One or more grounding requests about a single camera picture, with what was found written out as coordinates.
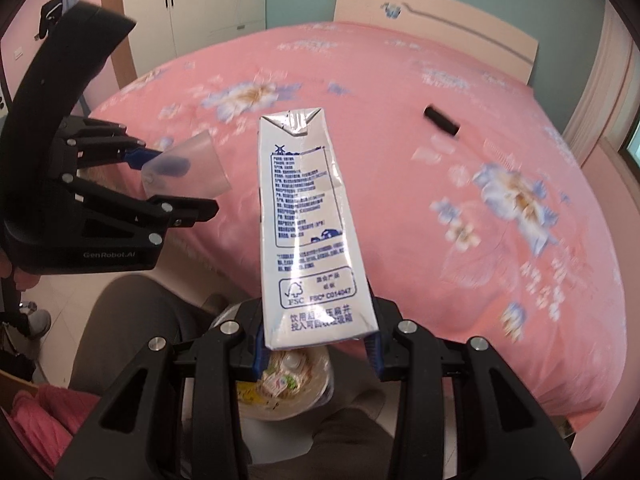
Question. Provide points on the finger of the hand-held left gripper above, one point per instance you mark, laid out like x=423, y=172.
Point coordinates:
x=180, y=210
x=137, y=156

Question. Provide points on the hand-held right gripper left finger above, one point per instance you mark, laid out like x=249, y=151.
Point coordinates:
x=259, y=355

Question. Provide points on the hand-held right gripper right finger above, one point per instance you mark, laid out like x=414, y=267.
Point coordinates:
x=374, y=357

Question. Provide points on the white waste bin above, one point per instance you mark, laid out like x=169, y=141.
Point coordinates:
x=222, y=317

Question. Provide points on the clear plastic cup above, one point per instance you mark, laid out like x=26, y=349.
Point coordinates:
x=200, y=160

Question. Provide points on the white milk carton blue print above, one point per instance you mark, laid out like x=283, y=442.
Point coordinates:
x=305, y=220

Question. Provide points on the person's left hand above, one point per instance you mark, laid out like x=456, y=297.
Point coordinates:
x=22, y=280

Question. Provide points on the clear bin liner bag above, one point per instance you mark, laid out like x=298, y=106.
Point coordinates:
x=327, y=385

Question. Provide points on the hanging black item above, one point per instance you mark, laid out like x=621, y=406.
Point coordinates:
x=50, y=16

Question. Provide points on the pink floral bedspread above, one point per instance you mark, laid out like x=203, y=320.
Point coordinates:
x=400, y=210

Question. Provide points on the white wardrobe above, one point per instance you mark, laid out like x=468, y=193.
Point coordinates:
x=210, y=5

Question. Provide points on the grey shoe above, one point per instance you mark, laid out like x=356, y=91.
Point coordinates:
x=37, y=321

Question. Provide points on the pink quilted jacket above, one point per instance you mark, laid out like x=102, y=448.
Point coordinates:
x=45, y=415

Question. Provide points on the black cylinder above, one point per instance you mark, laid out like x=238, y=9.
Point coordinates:
x=442, y=120

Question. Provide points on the cream bed headboard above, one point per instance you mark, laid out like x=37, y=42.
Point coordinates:
x=440, y=25

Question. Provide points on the dark framed window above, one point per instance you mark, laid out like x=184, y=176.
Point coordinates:
x=632, y=140

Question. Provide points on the white wall switch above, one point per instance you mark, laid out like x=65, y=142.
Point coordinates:
x=19, y=53

